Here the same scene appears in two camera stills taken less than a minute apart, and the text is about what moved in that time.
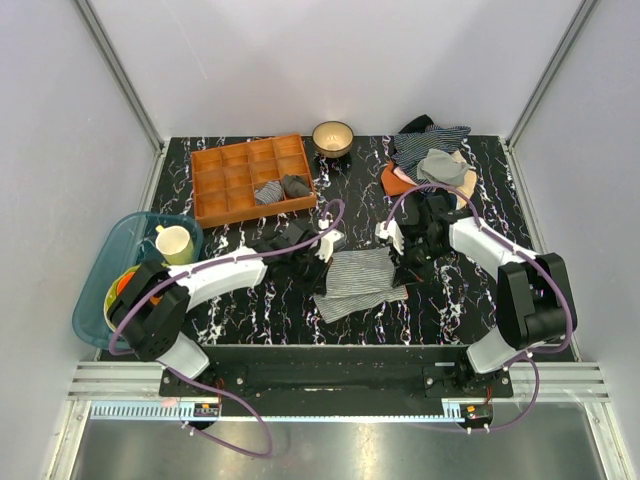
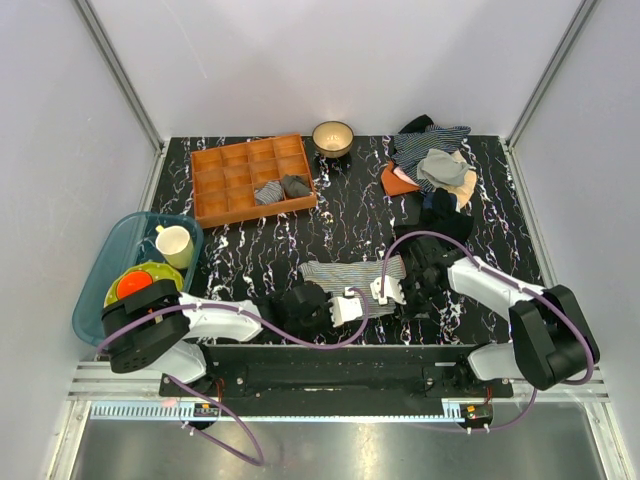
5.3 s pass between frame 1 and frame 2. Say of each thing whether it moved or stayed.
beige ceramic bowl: stayed
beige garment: stayed
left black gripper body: moved
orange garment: stayed
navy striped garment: stayed
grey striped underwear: moved
